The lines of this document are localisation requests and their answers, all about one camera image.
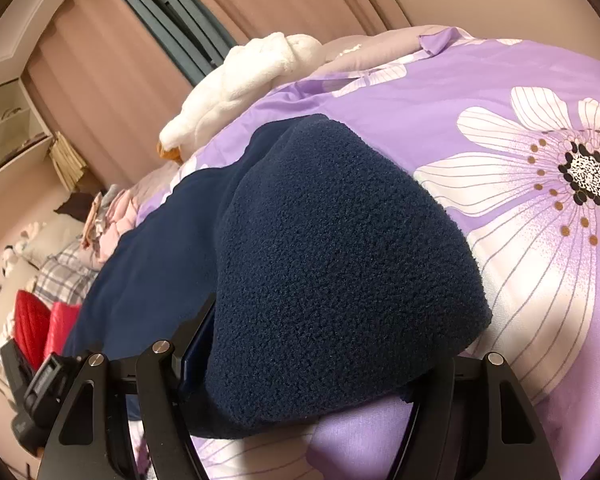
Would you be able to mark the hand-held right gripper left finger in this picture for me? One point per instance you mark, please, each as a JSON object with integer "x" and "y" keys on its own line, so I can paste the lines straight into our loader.
{"x": 192, "y": 365}

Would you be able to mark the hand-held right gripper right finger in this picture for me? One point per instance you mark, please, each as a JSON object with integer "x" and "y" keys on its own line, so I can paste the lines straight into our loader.
{"x": 432, "y": 410}

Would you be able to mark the navy fleece jacket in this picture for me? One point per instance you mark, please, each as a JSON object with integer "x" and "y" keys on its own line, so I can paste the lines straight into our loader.
{"x": 330, "y": 260}

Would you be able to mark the pile of pink clothes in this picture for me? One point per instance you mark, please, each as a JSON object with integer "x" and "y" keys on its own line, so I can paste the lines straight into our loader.
{"x": 115, "y": 225}

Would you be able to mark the red quilted down jacket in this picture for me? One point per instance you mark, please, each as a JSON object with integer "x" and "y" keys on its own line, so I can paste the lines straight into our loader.
{"x": 30, "y": 325}

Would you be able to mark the wide beige headboard cushion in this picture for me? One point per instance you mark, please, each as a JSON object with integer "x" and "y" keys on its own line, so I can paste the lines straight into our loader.
{"x": 0, "y": 340}

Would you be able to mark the large plaid pillow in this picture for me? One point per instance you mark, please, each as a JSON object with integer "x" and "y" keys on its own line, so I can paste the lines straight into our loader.
{"x": 60, "y": 275}

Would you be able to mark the white and black plush dog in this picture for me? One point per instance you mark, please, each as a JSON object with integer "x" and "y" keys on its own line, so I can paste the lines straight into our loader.
{"x": 9, "y": 259}

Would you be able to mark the narrow beige headboard cushion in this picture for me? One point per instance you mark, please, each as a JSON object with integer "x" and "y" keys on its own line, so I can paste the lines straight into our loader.
{"x": 50, "y": 237}

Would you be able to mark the dark brown cloth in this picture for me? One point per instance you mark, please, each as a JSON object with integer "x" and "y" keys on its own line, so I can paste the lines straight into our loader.
{"x": 77, "y": 205}

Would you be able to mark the pleated beige lamp shade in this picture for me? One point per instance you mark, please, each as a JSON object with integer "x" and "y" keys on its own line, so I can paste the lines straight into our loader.
{"x": 69, "y": 160}

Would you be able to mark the glass door cabinet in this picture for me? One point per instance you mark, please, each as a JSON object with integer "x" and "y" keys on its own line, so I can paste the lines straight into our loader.
{"x": 10, "y": 130}

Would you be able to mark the white goose plush toy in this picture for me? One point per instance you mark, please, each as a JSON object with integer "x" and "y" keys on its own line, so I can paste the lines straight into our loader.
{"x": 230, "y": 85}

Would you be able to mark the purple floral blanket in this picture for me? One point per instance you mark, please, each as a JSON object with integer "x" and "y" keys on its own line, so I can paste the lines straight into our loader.
{"x": 505, "y": 85}

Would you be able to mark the teal curtain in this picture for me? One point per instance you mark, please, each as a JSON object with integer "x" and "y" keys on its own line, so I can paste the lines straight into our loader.
{"x": 175, "y": 15}

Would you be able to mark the bed with mauve sheet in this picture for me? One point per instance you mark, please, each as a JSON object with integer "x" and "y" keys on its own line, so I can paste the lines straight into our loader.
{"x": 380, "y": 46}

